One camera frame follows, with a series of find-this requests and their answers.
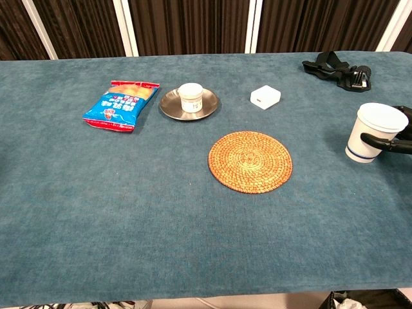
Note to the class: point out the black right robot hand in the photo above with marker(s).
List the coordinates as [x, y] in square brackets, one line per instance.
[399, 144]

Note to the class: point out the white paper cup with lid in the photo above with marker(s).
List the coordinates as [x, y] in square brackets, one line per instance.
[373, 128]

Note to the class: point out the orange woven round coaster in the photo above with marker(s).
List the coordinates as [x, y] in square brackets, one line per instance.
[250, 162]

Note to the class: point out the white square box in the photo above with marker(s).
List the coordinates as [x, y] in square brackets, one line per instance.
[265, 97]

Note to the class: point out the black bin with paper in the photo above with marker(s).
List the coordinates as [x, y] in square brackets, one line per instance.
[370, 299]

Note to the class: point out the small white jar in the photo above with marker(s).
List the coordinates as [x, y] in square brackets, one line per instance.
[190, 97]

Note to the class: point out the round metal plate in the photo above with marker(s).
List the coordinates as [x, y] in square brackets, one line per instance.
[170, 104]

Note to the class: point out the dark brown curtain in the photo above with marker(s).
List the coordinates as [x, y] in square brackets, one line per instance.
[193, 25]

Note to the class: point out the teal tablecloth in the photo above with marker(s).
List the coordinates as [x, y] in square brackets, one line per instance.
[161, 209]

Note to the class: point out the blue snack bag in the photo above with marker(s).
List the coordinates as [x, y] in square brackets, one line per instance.
[119, 107]

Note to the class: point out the white partition post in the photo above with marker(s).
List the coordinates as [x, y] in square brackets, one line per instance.
[392, 25]
[126, 27]
[40, 29]
[251, 25]

